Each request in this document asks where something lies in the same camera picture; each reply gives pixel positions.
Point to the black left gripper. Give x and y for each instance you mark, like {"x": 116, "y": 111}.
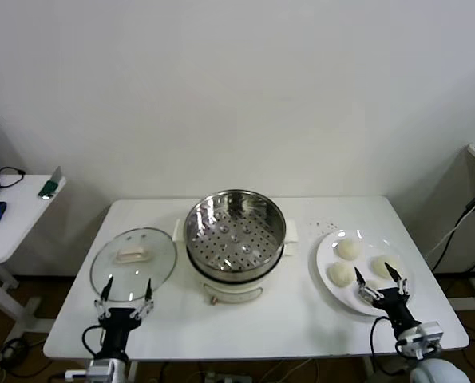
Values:
{"x": 119, "y": 323}

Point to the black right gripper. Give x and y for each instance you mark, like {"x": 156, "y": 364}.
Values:
{"x": 394, "y": 309}

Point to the white steamed baozi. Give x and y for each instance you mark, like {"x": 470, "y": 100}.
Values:
{"x": 347, "y": 249}
{"x": 339, "y": 275}
{"x": 380, "y": 264}
{"x": 374, "y": 284}

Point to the round glass pot lid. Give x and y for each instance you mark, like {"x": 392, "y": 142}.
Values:
{"x": 141, "y": 241}

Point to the perforated steel steamer basket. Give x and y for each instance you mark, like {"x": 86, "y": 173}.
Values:
{"x": 237, "y": 239}

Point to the white round plate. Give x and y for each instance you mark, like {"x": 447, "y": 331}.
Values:
{"x": 381, "y": 245}

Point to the white electric cooker base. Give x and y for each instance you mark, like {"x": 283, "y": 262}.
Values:
{"x": 229, "y": 293}

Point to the white side table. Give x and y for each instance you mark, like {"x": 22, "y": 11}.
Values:
{"x": 17, "y": 223}

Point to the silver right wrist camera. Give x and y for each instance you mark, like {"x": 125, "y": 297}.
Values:
{"x": 420, "y": 337}

